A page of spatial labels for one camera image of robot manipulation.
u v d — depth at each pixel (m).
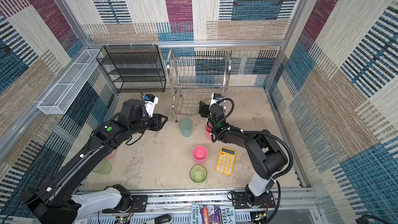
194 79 1.19
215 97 0.78
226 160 0.85
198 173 0.81
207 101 0.87
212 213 0.69
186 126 0.89
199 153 0.86
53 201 0.38
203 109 0.81
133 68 1.09
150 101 0.62
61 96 0.72
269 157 0.47
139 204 0.73
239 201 0.73
